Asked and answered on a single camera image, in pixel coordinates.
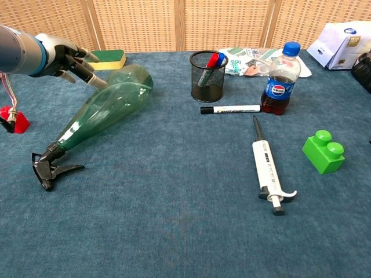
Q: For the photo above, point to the packaged cleaning cloth bag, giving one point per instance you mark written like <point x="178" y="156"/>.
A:
<point x="246" y="62"/>

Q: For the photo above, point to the large dark drink bottle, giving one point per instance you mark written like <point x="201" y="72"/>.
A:
<point x="362" y="72"/>

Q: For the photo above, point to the white and blue paper bag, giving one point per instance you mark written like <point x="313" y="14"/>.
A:
<point x="339" y="43"/>

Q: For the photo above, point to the blue-capped marker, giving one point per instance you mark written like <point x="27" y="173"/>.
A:
<point x="221" y="59"/>

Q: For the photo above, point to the white marker with black cap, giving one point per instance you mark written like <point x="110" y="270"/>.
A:
<point x="234" y="109"/>

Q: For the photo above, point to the bamboo folding screen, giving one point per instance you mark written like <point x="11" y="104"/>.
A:
<point x="145" y="23"/>

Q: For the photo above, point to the green toy building block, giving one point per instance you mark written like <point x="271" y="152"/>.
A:
<point x="321" y="156"/>

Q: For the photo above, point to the red-capped marker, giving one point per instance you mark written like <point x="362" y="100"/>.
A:
<point x="213" y="60"/>

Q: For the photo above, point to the red toy building block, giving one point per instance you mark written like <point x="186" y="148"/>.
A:
<point x="21" y="124"/>

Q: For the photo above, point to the green transparent spray bottle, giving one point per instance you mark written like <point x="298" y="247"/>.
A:
<point x="116" y="98"/>

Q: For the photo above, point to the white lab pipette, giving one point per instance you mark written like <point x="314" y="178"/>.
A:
<point x="268" y="165"/>

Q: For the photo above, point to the blue carpet table mat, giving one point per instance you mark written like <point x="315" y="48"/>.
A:
<point x="159" y="202"/>

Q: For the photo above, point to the small cola bottle blue cap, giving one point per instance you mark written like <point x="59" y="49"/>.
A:
<point x="278" y="89"/>

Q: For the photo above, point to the black mesh pen holder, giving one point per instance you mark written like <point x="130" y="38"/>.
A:
<point x="207" y="92"/>

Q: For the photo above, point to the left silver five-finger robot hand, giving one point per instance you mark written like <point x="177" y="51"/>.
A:
<point x="58" y="52"/>

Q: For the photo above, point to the green and yellow sponge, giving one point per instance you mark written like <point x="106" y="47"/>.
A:
<point x="111" y="59"/>

